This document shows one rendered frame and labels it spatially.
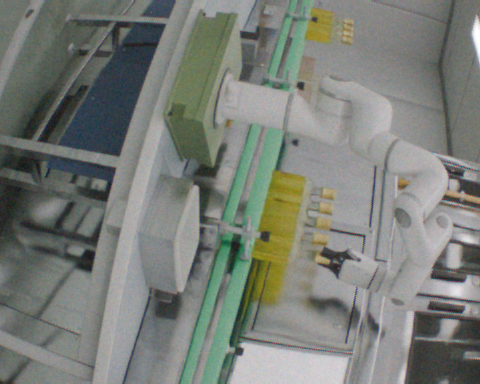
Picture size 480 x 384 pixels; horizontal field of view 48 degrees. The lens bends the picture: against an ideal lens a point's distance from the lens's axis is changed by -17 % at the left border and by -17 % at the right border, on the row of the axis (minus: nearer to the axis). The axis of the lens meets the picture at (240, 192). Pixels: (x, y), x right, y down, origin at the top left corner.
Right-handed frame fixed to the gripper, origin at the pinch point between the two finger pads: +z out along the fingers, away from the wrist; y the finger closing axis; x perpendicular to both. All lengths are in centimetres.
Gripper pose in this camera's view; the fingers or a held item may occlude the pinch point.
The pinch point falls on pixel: (326, 258)
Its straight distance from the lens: 171.9
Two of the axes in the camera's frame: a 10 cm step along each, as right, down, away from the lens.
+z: -8.8, -3.9, 2.7
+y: 0.5, -6.4, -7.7
